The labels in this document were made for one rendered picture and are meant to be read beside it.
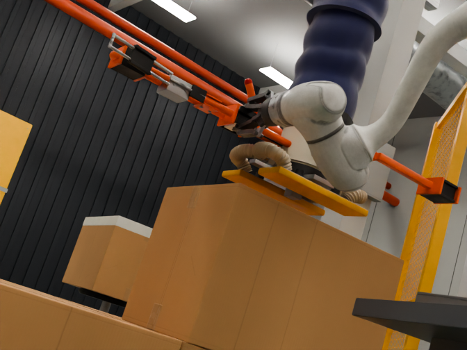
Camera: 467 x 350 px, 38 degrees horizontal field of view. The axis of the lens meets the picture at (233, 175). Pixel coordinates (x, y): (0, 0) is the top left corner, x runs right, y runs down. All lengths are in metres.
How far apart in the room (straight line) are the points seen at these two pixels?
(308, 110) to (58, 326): 0.72
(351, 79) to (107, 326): 1.03
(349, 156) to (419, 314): 0.46
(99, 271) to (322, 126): 2.15
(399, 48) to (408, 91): 2.14
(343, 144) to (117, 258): 2.14
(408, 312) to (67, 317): 0.69
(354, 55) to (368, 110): 1.55
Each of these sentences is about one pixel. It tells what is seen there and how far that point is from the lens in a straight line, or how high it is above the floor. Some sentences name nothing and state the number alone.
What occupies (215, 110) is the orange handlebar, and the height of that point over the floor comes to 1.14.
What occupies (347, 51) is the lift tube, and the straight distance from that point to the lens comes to 2.06.
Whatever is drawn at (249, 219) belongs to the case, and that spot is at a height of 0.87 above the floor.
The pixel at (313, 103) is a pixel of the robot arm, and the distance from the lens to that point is 1.57.
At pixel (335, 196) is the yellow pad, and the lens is 1.91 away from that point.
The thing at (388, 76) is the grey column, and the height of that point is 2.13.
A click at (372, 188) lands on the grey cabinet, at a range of 3.48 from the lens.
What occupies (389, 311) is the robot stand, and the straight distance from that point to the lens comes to 1.43.
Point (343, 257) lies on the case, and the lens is 1.86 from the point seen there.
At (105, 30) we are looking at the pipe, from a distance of 10.24.
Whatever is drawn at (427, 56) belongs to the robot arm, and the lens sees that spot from 1.65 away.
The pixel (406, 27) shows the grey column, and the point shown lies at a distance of 3.85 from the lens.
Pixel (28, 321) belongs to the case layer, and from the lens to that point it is 1.46.
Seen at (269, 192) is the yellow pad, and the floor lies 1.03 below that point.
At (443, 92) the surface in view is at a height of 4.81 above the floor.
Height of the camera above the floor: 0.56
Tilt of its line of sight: 14 degrees up
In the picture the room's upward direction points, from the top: 18 degrees clockwise
